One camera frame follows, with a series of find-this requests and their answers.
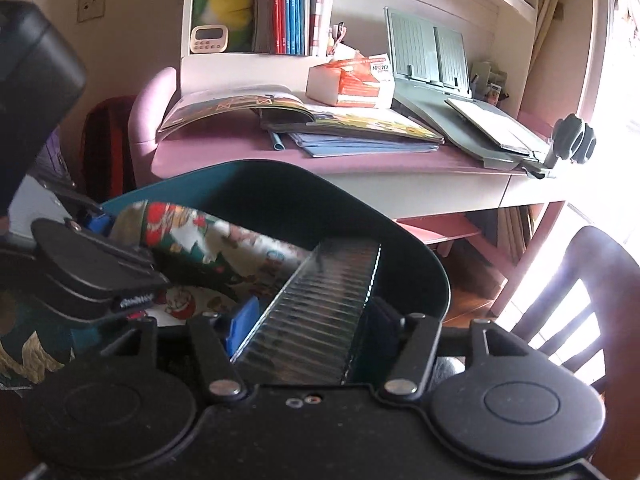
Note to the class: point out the grey clamp knob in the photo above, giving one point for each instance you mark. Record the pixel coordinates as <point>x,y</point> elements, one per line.
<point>575,137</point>

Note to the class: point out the white digital timer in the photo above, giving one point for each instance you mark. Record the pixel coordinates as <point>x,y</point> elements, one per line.
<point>209,40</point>

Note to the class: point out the white desk hutch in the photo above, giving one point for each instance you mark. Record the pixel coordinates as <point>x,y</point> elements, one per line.
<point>360,20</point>

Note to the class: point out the pink desk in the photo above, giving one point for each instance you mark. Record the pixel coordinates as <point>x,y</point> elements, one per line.
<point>350,165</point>

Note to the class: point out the orange white tissue box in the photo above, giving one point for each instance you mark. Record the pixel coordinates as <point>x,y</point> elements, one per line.
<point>350,85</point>

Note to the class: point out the festive printed wrapper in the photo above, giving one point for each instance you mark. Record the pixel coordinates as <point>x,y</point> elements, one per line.
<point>200,240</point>

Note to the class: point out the clear ribbed plastic tray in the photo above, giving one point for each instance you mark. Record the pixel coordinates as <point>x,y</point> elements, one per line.
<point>310,320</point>

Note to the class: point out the blue rolled tube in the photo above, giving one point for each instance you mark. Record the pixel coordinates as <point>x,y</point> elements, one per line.
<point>276,141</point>

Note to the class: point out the grey desk organizer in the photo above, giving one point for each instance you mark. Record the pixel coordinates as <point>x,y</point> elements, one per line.
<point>487,80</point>

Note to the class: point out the beige wall socket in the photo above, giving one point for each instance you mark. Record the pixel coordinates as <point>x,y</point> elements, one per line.
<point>91,6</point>

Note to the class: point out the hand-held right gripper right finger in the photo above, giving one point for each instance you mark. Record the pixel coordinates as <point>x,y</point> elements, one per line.
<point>387,317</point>

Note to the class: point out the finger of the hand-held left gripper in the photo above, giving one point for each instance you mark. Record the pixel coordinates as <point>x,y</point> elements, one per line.
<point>97,222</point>

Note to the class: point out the blue notebooks stack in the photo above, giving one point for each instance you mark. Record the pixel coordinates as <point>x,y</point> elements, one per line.
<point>350,146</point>

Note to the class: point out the teal white zigzag quilt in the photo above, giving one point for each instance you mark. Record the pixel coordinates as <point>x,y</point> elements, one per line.
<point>30,340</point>

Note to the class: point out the row of upright books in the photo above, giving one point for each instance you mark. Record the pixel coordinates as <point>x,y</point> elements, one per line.
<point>287,10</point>

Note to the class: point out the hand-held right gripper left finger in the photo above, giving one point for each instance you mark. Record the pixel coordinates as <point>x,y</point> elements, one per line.
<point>243,322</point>

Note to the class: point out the brown upright folders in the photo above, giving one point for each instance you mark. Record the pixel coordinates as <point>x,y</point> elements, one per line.
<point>515,232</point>

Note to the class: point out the grey flat tablet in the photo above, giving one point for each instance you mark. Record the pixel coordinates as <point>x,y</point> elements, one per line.
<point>485,122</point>

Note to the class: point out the yellow green plush toy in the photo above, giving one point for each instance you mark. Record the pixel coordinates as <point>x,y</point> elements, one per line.
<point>230,0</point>

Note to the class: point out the red black backpack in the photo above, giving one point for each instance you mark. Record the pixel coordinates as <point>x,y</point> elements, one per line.
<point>107,150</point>

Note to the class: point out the open picture book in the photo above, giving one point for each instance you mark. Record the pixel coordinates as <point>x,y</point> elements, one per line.
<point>225,105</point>

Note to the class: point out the dark green trash bin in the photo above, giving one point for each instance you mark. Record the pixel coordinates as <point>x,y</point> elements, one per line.
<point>300,200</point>

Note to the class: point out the grey green book stand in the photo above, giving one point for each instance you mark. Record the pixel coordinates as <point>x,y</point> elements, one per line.
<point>425,45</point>

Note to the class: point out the purple grey backpack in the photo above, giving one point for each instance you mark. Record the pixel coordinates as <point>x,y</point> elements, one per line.
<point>55,160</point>

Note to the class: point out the dark wooden chair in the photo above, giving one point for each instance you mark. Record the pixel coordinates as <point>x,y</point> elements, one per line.
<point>600,260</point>

